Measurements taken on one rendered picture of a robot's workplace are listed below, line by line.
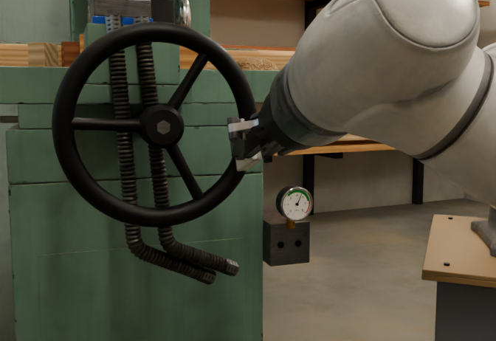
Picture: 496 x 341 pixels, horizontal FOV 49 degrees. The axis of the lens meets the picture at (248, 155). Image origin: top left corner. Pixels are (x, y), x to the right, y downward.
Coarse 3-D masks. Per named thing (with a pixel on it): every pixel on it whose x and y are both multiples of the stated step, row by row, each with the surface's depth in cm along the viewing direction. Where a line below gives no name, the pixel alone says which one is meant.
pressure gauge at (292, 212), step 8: (280, 192) 98; (288, 192) 96; (296, 192) 97; (304, 192) 97; (280, 200) 96; (288, 200) 96; (296, 200) 97; (304, 200) 97; (312, 200) 98; (280, 208) 96; (288, 208) 97; (296, 208) 97; (304, 208) 98; (288, 216) 97; (296, 216) 97; (304, 216) 98; (288, 224) 99
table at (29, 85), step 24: (0, 72) 85; (24, 72) 86; (48, 72) 88; (216, 72) 96; (264, 72) 99; (0, 96) 86; (24, 96) 87; (48, 96) 88; (96, 96) 81; (168, 96) 85; (192, 96) 86; (216, 96) 97; (264, 96) 100
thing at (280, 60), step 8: (0, 48) 99; (8, 48) 99; (0, 56) 99; (8, 56) 99; (16, 56) 100; (24, 56) 100; (232, 56) 113; (240, 56) 113; (248, 56) 114; (256, 56) 114; (264, 56) 115; (272, 56) 116; (280, 56) 116; (288, 56) 117; (0, 64) 99; (8, 64) 100; (16, 64) 100; (24, 64) 100; (208, 64) 111; (280, 64) 116
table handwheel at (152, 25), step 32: (128, 32) 73; (160, 32) 74; (192, 32) 75; (96, 64) 72; (192, 64) 77; (224, 64) 77; (64, 96) 71; (64, 128) 71; (96, 128) 73; (128, 128) 75; (160, 128) 74; (64, 160) 72; (96, 192) 73; (192, 192) 78; (224, 192) 79; (160, 224) 77
